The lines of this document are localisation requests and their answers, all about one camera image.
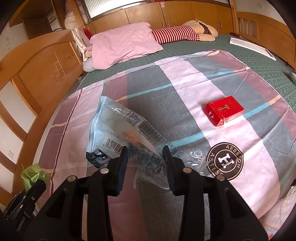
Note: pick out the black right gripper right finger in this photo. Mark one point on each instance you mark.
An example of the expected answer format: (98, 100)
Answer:
(186, 182)

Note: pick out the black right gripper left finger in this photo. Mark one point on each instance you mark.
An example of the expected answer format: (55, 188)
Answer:
(103, 183)

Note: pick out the light green wrapper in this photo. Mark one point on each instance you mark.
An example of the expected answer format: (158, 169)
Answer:
(32, 174)

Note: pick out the light blue clear plastic package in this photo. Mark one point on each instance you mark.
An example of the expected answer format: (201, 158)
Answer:
(115, 126)

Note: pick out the red cigarette box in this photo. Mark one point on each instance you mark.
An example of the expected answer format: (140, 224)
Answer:
(223, 110)

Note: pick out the dark teal bag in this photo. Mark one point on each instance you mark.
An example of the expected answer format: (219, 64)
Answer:
(97, 158)

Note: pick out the white plastic trash bag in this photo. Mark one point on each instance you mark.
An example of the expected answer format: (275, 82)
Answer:
(273, 220)

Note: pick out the plaid pink grey bedsheet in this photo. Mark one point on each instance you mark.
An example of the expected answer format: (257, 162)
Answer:
(255, 151)

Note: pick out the wooden headboard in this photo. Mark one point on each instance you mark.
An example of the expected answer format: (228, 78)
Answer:
(41, 70)

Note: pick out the pink pillow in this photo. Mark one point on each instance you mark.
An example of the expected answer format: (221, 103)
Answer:
(122, 44)

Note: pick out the green woven bed mat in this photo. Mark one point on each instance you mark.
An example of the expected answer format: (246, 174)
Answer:
(275, 72)

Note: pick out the red striped plush doll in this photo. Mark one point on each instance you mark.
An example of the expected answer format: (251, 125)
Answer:
(194, 30)

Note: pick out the white book on bed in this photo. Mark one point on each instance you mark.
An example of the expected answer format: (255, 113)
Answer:
(251, 46)

